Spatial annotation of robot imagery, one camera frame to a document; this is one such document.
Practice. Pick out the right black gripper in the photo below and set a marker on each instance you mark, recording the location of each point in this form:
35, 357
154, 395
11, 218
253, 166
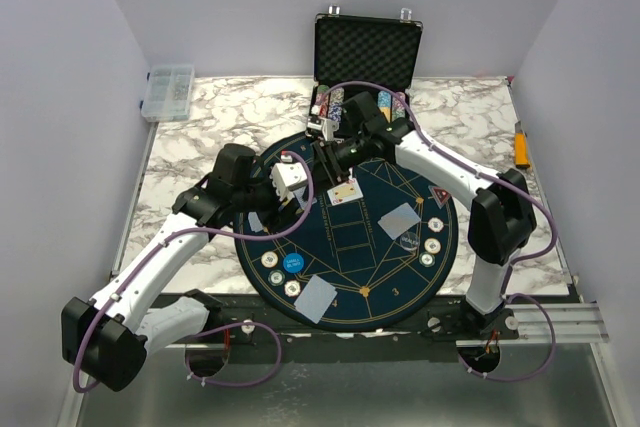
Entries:
326, 154

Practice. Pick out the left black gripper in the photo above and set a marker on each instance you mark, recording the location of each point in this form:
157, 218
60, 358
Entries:
275, 218

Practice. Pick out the playing card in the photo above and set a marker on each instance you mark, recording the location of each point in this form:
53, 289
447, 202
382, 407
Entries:
315, 299
399, 220
254, 222

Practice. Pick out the two of hearts card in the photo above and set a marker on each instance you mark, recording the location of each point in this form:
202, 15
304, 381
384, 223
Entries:
343, 193

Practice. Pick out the blue playing card box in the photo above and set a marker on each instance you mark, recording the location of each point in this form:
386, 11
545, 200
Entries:
301, 196

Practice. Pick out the blue small blind button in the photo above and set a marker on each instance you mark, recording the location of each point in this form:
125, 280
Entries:
293, 263

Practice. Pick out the green white chip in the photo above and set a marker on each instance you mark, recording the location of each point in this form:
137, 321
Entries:
276, 278

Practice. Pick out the clear dealer button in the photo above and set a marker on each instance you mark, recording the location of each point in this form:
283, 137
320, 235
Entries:
409, 241

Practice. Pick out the red triangular card marker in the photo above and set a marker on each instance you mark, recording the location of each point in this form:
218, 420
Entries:
439, 195

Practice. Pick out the red white poker chip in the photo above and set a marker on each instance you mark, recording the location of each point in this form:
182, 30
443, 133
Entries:
435, 224

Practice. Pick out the yellow white poker chip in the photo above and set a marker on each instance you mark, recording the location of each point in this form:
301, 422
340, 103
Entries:
432, 246

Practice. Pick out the green poker chip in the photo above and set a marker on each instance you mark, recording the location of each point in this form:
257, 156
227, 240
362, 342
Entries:
427, 260

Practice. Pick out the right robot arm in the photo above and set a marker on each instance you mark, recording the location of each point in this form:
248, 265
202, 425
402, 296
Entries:
500, 207

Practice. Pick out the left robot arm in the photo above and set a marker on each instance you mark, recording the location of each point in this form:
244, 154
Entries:
108, 338

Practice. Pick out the red white chip stack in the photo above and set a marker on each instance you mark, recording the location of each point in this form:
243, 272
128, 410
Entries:
320, 105

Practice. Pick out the blue grey chip stack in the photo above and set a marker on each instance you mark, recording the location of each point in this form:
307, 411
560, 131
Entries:
336, 99

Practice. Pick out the yellow chip stack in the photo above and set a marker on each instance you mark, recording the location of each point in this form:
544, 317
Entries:
384, 104

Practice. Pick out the pink green chip stack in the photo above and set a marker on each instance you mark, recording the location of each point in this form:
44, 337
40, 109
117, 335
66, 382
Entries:
397, 109

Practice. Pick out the round blue poker mat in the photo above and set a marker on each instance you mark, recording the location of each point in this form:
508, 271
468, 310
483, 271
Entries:
378, 283

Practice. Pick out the black aluminium chip case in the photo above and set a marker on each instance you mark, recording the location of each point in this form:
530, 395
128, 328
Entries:
350, 49

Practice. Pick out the clear plastic organizer box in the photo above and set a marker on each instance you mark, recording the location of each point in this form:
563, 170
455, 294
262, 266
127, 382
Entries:
168, 93

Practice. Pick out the orange utility knife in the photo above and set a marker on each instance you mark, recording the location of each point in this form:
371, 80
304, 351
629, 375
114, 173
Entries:
521, 158

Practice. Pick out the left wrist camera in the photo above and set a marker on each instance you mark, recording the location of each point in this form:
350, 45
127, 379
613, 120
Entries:
288, 174

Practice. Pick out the black mounting base rail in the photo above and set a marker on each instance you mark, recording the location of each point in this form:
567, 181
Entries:
433, 333

